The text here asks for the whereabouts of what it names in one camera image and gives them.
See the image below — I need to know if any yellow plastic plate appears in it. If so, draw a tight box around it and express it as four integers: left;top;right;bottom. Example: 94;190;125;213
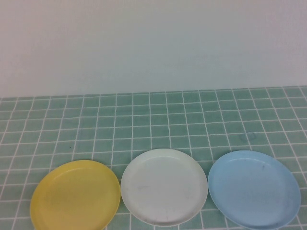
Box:
30;160;121;230

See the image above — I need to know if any light blue plastic plate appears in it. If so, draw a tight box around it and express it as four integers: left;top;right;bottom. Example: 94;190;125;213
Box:
207;150;301;230

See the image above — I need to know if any green checkered tablecloth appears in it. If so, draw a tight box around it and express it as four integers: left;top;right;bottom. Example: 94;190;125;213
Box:
0;86;307;230

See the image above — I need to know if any white plastic plate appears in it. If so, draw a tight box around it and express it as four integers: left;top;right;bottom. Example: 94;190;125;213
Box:
120;148;209;227

